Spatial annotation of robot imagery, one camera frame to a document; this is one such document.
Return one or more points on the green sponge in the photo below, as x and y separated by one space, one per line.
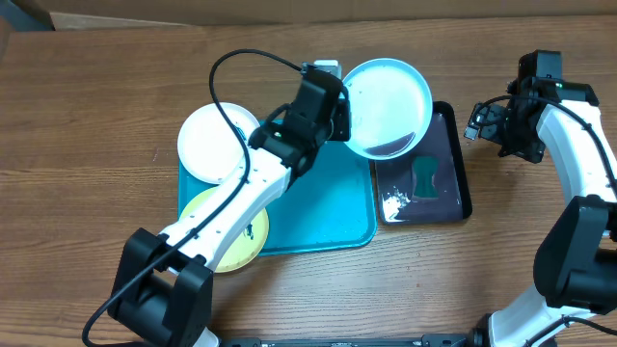
424 168

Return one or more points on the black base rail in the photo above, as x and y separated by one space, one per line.
427 340

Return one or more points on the white round plate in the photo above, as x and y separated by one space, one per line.
207 147

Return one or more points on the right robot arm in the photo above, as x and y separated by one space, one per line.
574 279

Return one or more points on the yellow round plate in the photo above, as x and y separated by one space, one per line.
247 246

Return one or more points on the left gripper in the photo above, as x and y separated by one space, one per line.
342 127

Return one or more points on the black water tray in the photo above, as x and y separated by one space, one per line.
396 182

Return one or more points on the teal plastic tray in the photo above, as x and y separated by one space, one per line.
329 208

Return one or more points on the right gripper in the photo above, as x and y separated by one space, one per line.
532 150

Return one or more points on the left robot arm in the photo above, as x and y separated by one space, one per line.
163 288

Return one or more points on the light blue round plate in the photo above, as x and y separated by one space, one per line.
391 107

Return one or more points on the cardboard backdrop panel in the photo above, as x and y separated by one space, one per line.
231 12

